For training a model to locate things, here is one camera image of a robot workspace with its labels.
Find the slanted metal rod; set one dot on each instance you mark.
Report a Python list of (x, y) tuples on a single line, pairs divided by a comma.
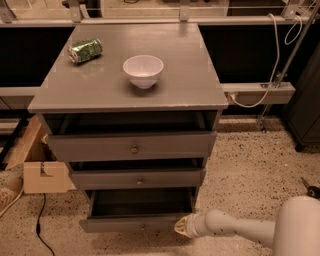
[(275, 82)]

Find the grey top drawer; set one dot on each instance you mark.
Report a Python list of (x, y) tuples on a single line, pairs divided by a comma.
[(133, 146)]

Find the grey middle drawer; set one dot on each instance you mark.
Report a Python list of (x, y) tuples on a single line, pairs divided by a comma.
[(139, 178)]

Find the grey metal rail beam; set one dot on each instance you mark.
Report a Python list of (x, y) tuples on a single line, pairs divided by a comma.
[(253, 94)]

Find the light wooden box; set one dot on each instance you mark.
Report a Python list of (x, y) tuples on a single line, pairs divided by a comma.
[(46, 177)]

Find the tan sneaker shoe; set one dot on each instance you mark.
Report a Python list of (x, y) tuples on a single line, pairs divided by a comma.
[(10, 193)]

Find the black caster wheel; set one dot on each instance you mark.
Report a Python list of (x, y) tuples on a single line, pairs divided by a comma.
[(312, 191)]

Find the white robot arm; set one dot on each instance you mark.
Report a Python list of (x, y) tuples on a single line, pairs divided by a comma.
[(296, 231)]

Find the dark cabinet at right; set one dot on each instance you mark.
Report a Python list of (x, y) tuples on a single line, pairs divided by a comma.
[(302, 113)]

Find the grey bottom drawer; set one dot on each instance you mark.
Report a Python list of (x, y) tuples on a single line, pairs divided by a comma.
[(134, 210)]

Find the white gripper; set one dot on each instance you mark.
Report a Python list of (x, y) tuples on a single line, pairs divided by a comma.
[(192, 225)]

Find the white ceramic bowl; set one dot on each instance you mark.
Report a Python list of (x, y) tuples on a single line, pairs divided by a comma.
[(143, 71)]

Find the grey wooden drawer cabinet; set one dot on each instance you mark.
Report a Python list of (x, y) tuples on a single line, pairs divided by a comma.
[(96, 97)]

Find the grey drawer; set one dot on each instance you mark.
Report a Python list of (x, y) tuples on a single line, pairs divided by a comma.
[(133, 146), (139, 178), (134, 210)]

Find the green crushed soda can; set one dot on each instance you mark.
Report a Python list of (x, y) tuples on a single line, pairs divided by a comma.
[(85, 50)]

